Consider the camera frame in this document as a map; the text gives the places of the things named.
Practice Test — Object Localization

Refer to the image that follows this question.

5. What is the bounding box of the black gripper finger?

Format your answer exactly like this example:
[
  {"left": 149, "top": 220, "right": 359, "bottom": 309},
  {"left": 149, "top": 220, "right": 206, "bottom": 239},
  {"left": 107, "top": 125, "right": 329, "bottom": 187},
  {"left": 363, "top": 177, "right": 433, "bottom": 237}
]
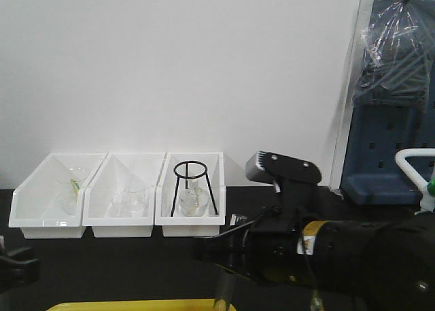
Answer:
[{"left": 1, "top": 247, "right": 39, "bottom": 287}]

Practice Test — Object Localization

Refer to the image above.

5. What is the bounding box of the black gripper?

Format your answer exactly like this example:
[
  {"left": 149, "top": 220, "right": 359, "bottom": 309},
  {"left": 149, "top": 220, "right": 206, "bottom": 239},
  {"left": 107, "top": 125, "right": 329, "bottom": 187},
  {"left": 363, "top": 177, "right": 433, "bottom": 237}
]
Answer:
[{"left": 192, "top": 151, "right": 321, "bottom": 286}]

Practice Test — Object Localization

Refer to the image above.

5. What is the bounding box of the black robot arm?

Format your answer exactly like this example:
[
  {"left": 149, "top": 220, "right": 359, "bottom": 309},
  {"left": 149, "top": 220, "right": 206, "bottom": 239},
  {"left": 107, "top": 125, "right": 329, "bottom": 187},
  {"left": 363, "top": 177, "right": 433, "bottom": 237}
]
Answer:
[{"left": 1, "top": 153, "right": 434, "bottom": 310}]

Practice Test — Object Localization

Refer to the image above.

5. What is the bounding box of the yellow plastic tray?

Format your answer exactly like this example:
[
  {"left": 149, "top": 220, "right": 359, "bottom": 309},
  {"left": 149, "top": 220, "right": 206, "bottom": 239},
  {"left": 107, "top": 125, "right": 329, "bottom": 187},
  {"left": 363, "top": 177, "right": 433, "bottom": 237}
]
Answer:
[{"left": 48, "top": 299, "right": 215, "bottom": 310}]

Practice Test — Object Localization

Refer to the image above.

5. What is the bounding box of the right white storage bin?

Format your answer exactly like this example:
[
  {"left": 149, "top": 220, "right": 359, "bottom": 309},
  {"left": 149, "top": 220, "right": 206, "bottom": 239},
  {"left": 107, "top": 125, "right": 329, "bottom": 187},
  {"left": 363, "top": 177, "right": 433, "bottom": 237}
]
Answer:
[{"left": 154, "top": 152, "right": 226, "bottom": 237}]

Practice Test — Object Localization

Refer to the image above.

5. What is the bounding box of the white storage bin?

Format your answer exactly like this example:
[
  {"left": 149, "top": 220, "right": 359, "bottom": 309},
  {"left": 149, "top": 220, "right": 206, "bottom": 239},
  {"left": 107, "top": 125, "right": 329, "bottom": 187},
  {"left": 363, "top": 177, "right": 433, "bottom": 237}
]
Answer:
[
  {"left": 82, "top": 152, "right": 166, "bottom": 238},
  {"left": 154, "top": 152, "right": 226, "bottom": 237},
  {"left": 8, "top": 153, "right": 107, "bottom": 239}
]

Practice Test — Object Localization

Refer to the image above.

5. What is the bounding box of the round glass flask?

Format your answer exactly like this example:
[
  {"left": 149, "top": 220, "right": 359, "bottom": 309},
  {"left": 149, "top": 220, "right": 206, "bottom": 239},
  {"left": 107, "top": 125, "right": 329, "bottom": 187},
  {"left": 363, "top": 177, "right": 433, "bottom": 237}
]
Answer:
[{"left": 178, "top": 187, "right": 209, "bottom": 217}]

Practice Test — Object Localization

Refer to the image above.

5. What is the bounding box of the left white storage bin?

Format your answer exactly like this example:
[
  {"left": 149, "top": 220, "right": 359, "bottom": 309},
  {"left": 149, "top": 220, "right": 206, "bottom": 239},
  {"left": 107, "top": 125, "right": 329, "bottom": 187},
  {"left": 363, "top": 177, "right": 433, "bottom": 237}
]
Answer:
[{"left": 8, "top": 153, "right": 107, "bottom": 239}]

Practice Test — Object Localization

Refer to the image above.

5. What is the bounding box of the middle white storage bin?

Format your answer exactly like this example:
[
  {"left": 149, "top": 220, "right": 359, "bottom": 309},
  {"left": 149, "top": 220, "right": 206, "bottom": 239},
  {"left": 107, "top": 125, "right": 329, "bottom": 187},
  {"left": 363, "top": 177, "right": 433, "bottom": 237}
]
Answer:
[{"left": 82, "top": 152, "right": 166, "bottom": 238}]

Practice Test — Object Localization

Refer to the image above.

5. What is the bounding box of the white lab faucet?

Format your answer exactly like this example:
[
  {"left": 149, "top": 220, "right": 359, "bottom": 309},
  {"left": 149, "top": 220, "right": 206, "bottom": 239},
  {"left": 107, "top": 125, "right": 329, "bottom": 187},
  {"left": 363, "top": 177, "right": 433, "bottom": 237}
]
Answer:
[{"left": 395, "top": 148, "right": 434, "bottom": 215}]

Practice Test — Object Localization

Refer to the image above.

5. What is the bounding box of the blue-grey pegboard drying rack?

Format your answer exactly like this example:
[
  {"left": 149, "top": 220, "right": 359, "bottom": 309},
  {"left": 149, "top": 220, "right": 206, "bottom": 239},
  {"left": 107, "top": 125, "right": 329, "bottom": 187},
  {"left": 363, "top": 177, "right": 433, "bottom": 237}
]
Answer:
[{"left": 340, "top": 0, "right": 434, "bottom": 205}]

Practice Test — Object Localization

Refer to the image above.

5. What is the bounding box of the plastic bag of pegs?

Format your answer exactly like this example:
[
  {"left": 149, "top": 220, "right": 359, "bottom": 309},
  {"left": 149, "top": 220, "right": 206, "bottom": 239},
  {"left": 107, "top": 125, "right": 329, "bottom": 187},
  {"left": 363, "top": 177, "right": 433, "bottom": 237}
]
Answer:
[{"left": 352, "top": 0, "right": 434, "bottom": 112}]

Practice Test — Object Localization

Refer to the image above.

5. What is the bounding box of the black wire tripod stand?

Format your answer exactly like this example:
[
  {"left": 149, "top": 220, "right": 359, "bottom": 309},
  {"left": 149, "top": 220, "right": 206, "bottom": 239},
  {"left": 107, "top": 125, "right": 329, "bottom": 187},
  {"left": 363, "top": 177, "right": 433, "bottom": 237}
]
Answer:
[{"left": 170, "top": 160, "right": 219, "bottom": 217}]

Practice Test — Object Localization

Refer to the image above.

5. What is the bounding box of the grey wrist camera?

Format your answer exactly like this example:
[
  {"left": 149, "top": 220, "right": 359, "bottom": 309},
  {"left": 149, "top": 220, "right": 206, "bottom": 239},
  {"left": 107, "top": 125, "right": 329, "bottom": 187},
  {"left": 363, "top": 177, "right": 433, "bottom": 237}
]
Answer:
[{"left": 245, "top": 151, "right": 273, "bottom": 184}]

